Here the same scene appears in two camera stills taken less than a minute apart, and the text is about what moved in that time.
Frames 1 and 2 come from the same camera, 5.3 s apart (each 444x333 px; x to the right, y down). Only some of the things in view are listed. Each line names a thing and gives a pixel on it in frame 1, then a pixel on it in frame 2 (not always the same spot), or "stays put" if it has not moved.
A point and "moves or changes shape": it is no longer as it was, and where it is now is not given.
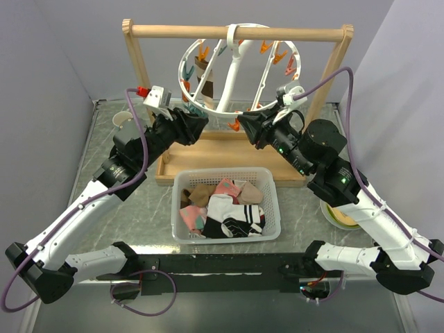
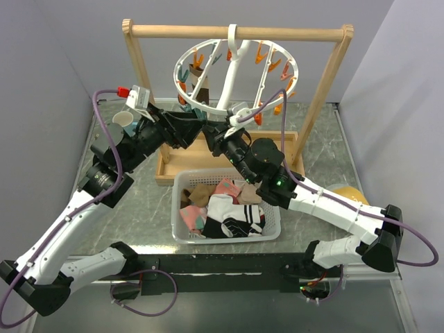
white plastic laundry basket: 263,177 stays put
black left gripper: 188,127 stays put
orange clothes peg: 186,84 moves or changes shape
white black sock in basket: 227,220 stays put
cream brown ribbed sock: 206,78 moves or changes shape
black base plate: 215,273 stays put
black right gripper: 257,123 to 215,139
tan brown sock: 199,195 stays put
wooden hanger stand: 232,148 stays put
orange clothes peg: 202,53 to 197,63
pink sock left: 193,217 stays put
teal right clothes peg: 195,110 stays put
